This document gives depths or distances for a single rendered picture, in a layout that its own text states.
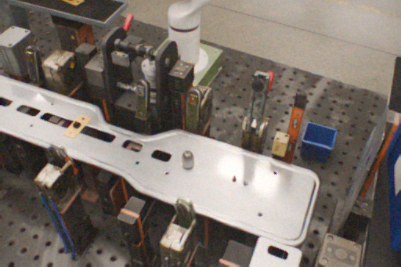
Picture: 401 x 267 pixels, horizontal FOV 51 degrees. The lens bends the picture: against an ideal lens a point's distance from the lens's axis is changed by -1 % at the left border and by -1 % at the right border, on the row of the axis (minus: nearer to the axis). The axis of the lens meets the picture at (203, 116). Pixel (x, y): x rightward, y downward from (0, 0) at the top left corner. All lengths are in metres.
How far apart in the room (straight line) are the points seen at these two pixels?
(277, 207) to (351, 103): 0.84
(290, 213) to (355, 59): 2.30
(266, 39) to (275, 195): 2.32
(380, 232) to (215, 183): 0.39
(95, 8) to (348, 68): 2.12
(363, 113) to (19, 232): 1.29
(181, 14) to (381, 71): 1.95
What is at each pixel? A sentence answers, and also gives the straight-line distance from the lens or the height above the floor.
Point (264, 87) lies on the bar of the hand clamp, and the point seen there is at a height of 1.19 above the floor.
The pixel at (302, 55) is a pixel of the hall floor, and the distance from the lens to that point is 3.17.
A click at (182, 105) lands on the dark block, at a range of 1.23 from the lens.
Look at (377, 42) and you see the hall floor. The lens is 3.47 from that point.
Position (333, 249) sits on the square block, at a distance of 0.94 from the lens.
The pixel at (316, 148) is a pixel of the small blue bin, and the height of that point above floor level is 0.77.
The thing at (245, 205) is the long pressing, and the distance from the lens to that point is 1.03.
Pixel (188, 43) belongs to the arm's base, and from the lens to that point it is 1.61.
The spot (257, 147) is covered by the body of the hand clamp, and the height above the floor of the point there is 0.99.
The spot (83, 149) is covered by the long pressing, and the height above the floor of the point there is 1.00.
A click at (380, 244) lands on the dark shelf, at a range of 1.01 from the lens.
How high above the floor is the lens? 1.86
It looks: 45 degrees down
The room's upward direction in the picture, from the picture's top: straight up
